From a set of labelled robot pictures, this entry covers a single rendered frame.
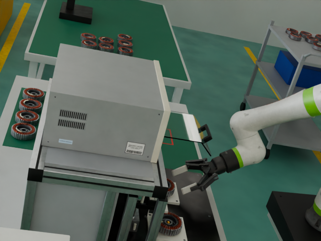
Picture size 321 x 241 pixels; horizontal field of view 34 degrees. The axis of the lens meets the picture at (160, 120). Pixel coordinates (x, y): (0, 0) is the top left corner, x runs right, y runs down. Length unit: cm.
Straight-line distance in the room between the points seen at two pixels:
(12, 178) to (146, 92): 73
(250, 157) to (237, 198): 163
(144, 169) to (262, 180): 252
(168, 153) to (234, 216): 118
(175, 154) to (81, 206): 98
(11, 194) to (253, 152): 100
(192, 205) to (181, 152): 47
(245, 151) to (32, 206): 95
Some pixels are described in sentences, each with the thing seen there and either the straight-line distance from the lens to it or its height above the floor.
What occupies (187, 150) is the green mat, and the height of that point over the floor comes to 75.
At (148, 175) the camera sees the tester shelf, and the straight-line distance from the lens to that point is 170.
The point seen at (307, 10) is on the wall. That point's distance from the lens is 770.
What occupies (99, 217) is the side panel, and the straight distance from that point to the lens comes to 175.
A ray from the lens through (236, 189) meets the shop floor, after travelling 393.
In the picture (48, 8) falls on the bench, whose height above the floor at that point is 75.
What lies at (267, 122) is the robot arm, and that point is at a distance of 217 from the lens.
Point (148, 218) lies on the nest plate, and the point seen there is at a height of 78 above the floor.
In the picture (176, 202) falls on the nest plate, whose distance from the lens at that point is 220.
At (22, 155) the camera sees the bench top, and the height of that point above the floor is 75.
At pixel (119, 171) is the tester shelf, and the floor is 111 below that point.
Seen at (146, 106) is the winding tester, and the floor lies 132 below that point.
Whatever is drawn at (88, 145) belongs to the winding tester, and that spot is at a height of 114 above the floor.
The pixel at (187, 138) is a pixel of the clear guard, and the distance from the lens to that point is 209.
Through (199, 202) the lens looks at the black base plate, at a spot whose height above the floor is 77.
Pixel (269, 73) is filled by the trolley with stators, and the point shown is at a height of 54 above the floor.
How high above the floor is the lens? 204
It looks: 27 degrees down
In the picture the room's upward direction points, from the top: 15 degrees clockwise
